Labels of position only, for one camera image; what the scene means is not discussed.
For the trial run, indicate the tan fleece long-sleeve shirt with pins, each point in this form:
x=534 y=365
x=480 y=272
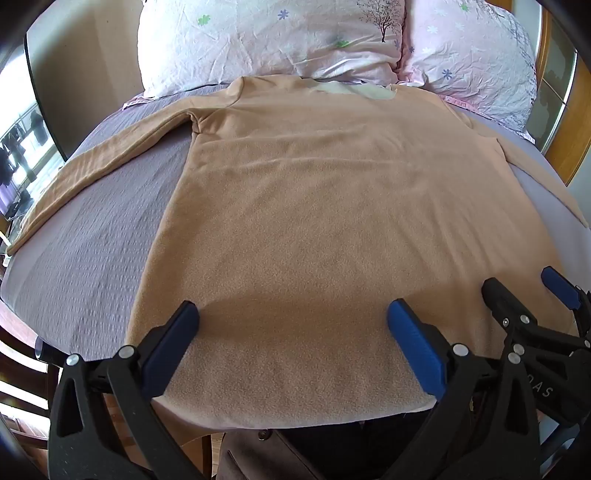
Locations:
x=304 y=221

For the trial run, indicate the person's dark trousers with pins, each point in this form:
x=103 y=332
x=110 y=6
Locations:
x=360 y=443

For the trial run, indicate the hanging dark clothes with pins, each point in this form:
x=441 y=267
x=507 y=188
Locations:
x=21 y=147

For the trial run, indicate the person's brown jacket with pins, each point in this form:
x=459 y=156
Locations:
x=258 y=454

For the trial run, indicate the purple bed sheet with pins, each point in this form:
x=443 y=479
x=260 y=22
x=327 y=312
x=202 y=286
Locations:
x=87 y=244

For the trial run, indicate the white floral pillow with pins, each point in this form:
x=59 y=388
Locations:
x=258 y=41

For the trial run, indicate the wooden headboard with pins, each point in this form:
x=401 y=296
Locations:
x=565 y=129

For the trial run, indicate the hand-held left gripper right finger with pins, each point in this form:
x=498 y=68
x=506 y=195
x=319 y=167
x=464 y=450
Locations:
x=414 y=347

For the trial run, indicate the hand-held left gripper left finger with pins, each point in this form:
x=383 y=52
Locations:
x=171 y=347

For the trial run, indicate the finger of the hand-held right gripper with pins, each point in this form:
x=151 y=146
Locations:
x=498 y=295
x=561 y=287

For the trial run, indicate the pink floral pillow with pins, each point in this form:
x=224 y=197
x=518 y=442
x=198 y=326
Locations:
x=471 y=60

